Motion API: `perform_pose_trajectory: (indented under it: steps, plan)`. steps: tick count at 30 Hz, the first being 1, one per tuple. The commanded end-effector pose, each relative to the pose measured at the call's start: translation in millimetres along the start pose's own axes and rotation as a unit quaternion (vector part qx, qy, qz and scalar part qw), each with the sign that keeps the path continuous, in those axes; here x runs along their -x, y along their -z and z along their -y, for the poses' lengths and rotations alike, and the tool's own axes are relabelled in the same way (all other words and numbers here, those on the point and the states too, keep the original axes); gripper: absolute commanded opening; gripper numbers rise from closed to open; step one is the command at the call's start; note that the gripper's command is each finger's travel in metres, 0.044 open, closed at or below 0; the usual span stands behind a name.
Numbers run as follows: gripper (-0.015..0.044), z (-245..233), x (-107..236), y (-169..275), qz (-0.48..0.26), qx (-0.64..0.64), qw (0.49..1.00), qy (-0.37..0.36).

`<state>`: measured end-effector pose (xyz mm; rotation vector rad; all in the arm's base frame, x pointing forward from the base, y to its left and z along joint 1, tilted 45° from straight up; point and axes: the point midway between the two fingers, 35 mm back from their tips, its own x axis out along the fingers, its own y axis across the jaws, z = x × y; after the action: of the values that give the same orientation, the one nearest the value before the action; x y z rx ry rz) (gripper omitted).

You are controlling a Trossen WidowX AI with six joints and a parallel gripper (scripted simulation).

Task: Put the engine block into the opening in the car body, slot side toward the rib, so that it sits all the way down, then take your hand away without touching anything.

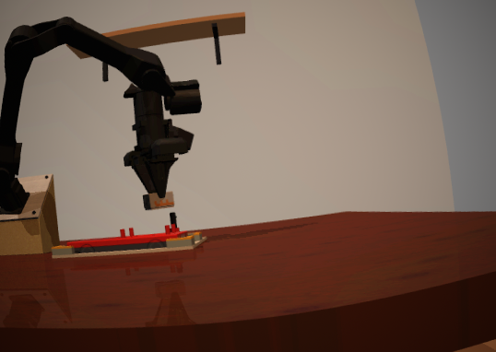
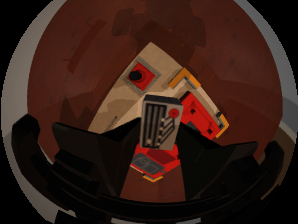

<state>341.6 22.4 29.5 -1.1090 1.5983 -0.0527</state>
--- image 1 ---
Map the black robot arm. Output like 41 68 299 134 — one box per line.
0 17 202 215

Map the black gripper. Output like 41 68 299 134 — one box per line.
124 114 188 198

